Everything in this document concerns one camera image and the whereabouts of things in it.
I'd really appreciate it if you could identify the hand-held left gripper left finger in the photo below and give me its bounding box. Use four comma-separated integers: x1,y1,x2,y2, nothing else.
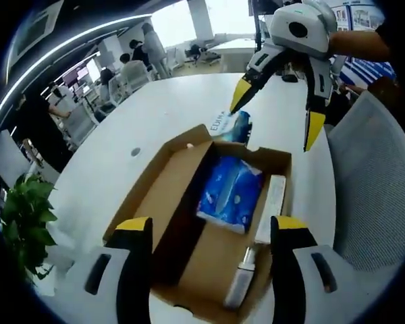
52,217,155,324

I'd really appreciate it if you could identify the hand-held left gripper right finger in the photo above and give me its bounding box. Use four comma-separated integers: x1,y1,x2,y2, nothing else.
269,215,358,324

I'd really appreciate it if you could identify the long white carton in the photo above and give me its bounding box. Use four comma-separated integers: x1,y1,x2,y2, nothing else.
254,174,287,246

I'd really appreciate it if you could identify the small white bottle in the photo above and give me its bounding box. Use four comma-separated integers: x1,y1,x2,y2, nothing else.
222,245,259,310

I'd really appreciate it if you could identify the white soft wet wipes pack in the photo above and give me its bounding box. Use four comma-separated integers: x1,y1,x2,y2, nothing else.
209,108,254,144

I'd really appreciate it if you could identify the brown cardboard shoe box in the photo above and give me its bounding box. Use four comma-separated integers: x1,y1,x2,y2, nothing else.
103,123,293,324

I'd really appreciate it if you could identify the blue soft tissue pack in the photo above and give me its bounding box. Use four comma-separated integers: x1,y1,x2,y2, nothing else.
195,155,266,234

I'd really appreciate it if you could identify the black display stand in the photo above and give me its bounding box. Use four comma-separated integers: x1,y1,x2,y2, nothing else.
249,0,267,51

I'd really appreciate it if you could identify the black office chair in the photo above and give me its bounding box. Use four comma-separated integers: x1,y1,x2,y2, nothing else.
184,43,222,68

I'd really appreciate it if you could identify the grey mesh office chair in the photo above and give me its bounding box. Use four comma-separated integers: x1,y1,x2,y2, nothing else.
325,90,405,274

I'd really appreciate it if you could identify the green potted plant white pot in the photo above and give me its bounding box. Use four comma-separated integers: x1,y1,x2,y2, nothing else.
0,171,99,288

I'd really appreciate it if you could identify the white office chair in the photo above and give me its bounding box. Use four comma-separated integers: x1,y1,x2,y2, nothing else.
121,60,153,92

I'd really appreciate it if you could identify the white ceiling light strip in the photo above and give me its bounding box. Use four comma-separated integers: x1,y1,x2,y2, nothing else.
0,50,153,136

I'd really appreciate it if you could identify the white ceiling air conditioner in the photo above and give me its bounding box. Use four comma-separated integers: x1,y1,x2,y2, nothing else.
9,0,65,65

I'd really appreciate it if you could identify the blue white wall poster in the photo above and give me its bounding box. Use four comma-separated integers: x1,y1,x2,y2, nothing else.
333,0,398,85

